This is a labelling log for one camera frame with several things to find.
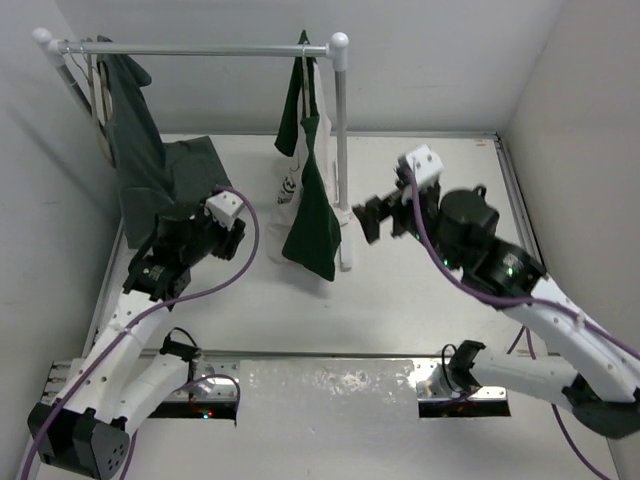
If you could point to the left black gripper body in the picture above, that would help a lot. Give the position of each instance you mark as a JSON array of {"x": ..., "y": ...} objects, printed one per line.
[{"x": 212, "y": 236}]

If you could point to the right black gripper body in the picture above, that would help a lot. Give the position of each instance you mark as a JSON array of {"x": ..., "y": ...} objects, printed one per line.
[{"x": 406, "y": 217}]

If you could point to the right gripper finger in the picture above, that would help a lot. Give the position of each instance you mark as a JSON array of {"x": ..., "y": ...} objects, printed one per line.
[
  {"x": 371, "y": 226},
  {"x": 378, "y": 207}
]

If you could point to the green and white t-shirt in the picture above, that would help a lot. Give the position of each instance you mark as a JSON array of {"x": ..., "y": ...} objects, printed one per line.
[{"x": 304, "y": 228}]

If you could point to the wooden clothes hanger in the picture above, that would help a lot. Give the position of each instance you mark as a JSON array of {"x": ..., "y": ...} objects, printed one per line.
[{"x": 306, "y": 52}]

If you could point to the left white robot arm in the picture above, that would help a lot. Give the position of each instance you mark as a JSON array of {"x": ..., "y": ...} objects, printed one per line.
[{"x": 89, "y": 427}]

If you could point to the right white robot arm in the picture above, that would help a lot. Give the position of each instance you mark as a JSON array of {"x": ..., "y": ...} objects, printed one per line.
[{"x": 592, "y": 376}]

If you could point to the grey t-shirt on hanger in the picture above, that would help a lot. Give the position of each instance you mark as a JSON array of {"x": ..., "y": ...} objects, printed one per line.
[{"x": 151, "y": 175}]

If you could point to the wooden hanger under grey shirt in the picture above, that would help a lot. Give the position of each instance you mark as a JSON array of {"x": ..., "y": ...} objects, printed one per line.
[{"x": 100, "y": 104}]

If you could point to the white and silver clothes rack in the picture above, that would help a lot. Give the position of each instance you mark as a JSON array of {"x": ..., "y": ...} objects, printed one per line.
[{"x": 336, "y": 51}]

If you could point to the white foam front panel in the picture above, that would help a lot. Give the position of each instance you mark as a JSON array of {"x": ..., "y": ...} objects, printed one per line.
[{"x": 312, "y": 418}]

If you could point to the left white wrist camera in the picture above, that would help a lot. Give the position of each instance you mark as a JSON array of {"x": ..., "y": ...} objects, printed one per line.
[{"x": 226, "y": 206}]

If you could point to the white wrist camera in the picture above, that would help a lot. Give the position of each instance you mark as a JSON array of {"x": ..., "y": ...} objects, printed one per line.
[
  {"x": 226, "y": 206},
  {"x": 422, "y": 164}
]

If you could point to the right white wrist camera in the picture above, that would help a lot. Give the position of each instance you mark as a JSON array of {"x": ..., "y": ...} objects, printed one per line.
[{"x": 422, "y": 164}]

